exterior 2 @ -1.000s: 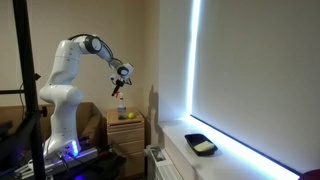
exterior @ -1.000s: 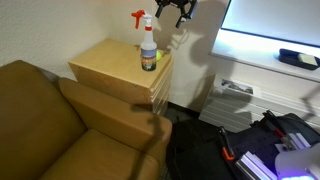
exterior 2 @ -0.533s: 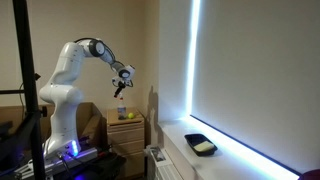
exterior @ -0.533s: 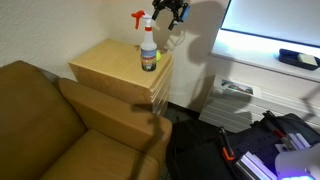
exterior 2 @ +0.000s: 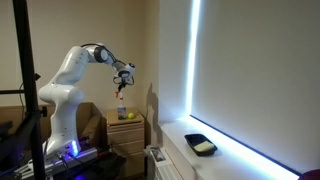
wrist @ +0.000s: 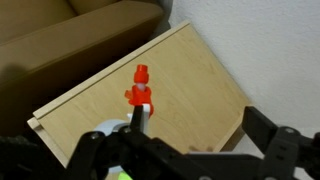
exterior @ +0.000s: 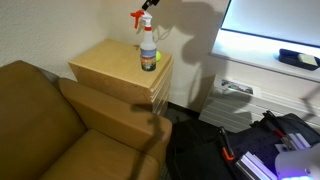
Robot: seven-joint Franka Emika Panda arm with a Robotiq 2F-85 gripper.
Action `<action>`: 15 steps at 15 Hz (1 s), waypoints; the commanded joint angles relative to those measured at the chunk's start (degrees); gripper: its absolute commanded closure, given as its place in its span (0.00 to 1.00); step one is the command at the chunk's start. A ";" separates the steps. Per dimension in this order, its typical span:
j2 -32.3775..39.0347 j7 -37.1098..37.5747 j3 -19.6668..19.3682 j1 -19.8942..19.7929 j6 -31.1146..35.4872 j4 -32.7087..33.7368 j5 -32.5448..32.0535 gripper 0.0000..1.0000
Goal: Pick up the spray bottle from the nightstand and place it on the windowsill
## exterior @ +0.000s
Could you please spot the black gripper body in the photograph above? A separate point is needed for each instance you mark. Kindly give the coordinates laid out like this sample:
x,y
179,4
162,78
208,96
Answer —
x,y
155,2

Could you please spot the white spray bottle red trigger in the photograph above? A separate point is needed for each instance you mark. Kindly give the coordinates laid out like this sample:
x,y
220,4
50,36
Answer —
x,y
148,50

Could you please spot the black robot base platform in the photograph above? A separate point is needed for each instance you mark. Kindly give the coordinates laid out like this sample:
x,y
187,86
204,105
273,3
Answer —
x,y
200,156

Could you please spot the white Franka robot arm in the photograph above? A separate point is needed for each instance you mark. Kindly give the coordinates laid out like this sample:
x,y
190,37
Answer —
x,y
296,163

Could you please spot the light wooden nightstand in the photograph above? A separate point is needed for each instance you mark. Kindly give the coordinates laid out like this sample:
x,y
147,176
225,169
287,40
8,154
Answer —
x,y
116,66

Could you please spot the white windowsill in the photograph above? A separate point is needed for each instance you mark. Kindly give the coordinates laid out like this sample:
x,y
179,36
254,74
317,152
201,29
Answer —
x,y
246,50

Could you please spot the yellow-green tennis ball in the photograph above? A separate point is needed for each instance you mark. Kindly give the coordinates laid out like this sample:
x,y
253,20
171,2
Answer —
x,y
158,56

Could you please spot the colourful sticker on heater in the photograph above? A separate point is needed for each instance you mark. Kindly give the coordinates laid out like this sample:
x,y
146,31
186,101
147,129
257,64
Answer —
x,y
237,86

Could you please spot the white roller window blind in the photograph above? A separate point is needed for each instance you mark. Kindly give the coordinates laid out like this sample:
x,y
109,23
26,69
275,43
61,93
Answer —
x,y
276,16

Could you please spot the black plastic tray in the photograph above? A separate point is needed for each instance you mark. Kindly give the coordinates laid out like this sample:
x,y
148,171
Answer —
x,y
290,58

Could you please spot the brown leather sofa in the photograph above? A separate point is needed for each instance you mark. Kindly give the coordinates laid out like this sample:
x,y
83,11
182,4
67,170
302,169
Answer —
x,y
50,133

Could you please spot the orange black bar clamp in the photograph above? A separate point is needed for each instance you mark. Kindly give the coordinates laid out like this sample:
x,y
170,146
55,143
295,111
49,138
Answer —
x,y
227,146
278,128

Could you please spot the pale yellow sponge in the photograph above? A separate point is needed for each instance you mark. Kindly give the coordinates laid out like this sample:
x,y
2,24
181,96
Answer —
x,y
307,59

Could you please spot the white wall heater unit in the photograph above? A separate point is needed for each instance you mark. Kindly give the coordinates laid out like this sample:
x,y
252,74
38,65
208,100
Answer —
x,y
233,110

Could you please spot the aluminium profile rail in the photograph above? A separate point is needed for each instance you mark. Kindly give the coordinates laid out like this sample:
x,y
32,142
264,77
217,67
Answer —
x,y
255,166

